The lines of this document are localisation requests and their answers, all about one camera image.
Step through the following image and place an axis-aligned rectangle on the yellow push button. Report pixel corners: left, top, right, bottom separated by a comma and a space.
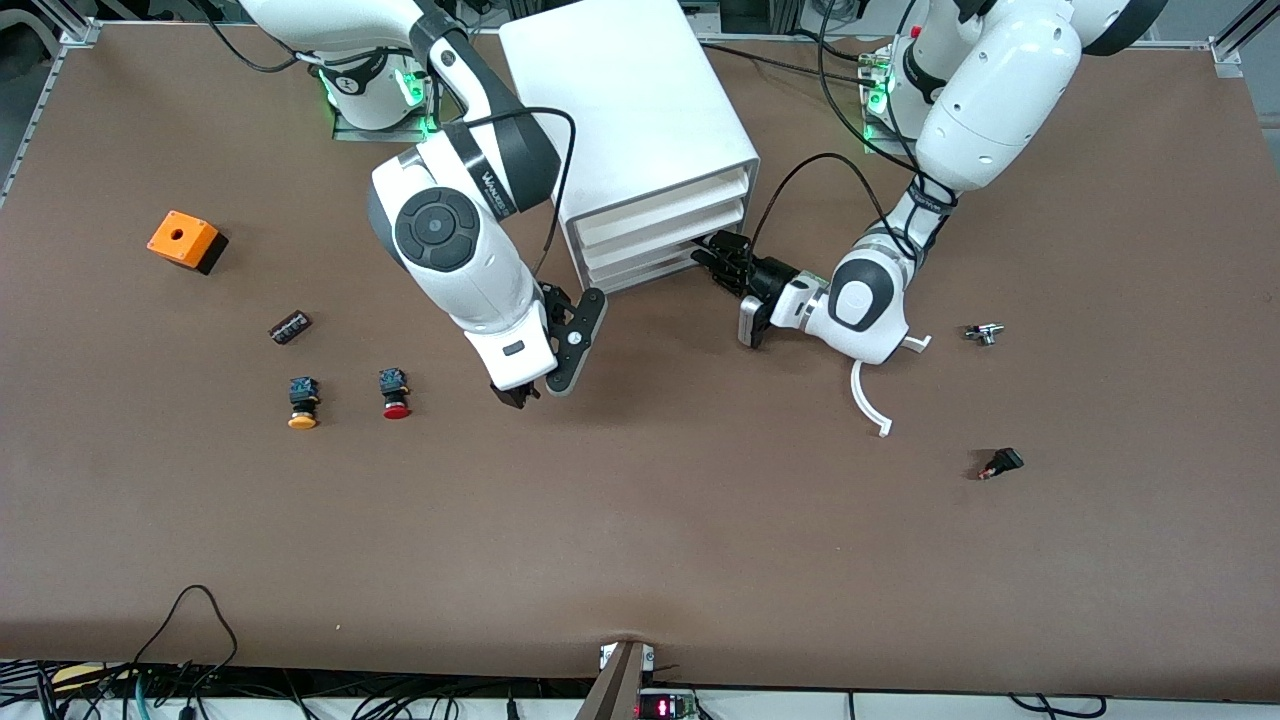
287, 376, 321, 431

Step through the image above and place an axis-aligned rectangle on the white curved plastic arc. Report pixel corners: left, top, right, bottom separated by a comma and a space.
850, 335, 933, 438

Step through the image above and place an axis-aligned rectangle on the red digit display module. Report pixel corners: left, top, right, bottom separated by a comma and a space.
637, 688, 701, 720

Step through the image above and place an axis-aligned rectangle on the orange box with hole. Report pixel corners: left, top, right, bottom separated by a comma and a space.
147, 210, 229, 276

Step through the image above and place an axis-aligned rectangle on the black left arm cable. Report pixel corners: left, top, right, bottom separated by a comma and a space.
748, 0, 936, 273

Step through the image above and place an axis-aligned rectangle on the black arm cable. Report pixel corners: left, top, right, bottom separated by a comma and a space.
205, 0, 579, 293
748, 0, 936, 273

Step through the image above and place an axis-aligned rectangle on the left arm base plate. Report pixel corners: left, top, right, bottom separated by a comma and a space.
862, 40, 936, 158

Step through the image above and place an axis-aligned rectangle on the black cable behind cabinet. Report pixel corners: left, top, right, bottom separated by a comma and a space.
700, 28, 893, 89

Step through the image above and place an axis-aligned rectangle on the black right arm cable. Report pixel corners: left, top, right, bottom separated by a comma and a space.
205, 0, 579, 293

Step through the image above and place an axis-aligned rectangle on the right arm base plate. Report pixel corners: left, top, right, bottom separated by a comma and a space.
333, 60, 443, 143

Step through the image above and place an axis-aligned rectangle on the brown camera post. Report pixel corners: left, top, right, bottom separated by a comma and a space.
575, 640, 656, 720

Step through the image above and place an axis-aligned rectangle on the black looped cable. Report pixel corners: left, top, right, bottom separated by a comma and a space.
130, 585, 241, 696

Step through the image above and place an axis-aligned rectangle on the black cable at table edge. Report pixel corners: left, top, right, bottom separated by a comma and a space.
1008, 692, 1109, 720

